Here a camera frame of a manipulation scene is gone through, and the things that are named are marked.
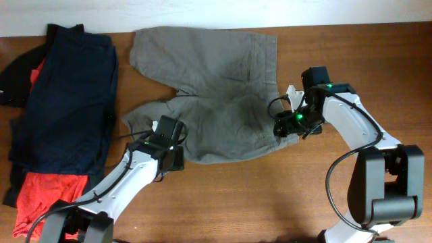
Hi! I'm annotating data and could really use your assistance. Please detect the grey shorts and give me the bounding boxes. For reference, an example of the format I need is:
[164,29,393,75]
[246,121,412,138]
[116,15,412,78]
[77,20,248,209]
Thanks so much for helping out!
[122,26,299,164]

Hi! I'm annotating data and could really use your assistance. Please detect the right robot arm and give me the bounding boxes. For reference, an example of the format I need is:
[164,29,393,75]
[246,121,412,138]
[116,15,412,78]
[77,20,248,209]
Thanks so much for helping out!
[273,66,425,243]

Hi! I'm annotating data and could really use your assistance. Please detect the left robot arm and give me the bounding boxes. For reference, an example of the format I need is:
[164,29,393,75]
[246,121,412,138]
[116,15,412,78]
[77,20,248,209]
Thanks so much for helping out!
[40,115,188,242]

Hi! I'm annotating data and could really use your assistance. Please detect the navy blue garment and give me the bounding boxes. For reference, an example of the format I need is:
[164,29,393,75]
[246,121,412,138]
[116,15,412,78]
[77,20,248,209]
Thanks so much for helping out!
[9,28,118,175]

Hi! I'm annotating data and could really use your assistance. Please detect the red mesh garment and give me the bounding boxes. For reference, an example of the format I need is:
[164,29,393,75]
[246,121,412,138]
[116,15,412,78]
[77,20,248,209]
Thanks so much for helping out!
[10,57,97,236]

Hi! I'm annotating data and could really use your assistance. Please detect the black garment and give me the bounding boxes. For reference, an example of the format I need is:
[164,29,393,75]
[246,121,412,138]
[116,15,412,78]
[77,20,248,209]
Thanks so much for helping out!
[1,24,103,207]

